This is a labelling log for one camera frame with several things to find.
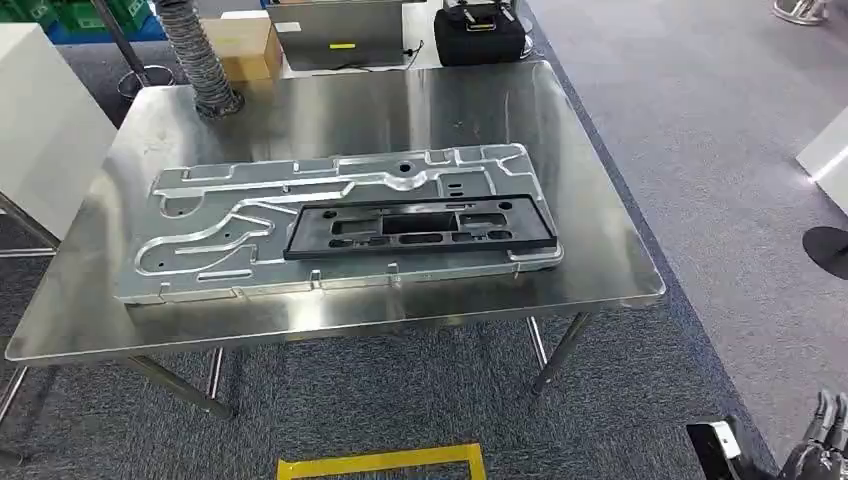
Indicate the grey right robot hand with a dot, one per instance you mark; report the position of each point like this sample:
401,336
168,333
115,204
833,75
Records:
821,457

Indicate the black plastic plate frame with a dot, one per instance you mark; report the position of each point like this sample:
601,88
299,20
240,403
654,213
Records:
424,228

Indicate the black round floor base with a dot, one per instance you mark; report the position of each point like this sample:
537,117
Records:
831,252

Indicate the white box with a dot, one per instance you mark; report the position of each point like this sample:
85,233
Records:
828,166

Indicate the yellow floor tape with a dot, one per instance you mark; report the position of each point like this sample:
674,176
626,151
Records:
378,462

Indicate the chrome chair base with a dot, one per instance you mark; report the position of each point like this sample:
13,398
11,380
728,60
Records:
800,10

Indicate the black bag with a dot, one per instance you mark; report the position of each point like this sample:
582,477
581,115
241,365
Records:
478,40

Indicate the steel table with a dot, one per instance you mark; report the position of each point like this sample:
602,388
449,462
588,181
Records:
397,106

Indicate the grey laptop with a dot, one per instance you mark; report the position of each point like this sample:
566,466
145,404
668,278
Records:
338,33

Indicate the machined metal fixture plate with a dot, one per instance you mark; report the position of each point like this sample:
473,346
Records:
218,225

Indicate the cardboard box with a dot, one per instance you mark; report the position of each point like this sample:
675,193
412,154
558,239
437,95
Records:
242,46

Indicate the black pole with round base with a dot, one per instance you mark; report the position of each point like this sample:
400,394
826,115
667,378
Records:
136,73

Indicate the green plastic crate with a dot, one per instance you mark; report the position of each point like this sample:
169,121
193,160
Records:
126,12
26,10

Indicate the white cabinet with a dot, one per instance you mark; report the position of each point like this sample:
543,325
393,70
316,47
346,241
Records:
46,126

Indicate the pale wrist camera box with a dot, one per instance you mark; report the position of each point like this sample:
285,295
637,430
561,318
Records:
723,440

